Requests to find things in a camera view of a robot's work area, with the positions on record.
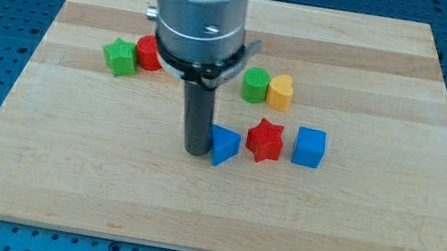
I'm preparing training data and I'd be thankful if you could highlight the yellow heart block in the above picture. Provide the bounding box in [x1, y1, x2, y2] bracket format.
[265, 75, 294, 112]

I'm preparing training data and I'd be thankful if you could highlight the blue triangle block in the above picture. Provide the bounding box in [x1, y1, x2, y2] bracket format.
[211, 124, 242, 166]

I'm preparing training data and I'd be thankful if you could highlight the light wooden board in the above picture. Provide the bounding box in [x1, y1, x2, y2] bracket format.
[0, 0, 447, 251]

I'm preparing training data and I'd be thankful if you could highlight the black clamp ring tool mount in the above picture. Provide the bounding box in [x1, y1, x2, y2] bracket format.
[155, 35, 262, 90]

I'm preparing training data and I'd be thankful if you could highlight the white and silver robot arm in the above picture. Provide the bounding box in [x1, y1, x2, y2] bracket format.
[147, 0, 262, 156]

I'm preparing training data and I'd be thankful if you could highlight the red star block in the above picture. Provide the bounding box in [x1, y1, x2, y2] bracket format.
[245, 118, 284, 163]

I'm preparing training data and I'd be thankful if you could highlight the green cylinder block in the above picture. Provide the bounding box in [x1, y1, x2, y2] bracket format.
[241, 67, 271, 104]

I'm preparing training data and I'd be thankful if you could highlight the red cylinder block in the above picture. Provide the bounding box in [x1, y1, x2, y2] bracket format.
[136, 35, 162, 71]

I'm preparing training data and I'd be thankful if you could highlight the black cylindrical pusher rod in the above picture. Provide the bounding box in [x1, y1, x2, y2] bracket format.
[184, 81, 216, 156]

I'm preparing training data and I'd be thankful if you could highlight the blue cube block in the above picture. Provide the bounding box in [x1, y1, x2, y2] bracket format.
[291, 126, 327, 168]

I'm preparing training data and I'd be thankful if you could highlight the green star block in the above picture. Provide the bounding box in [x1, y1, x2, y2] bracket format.
[103, 37, 136, 77]

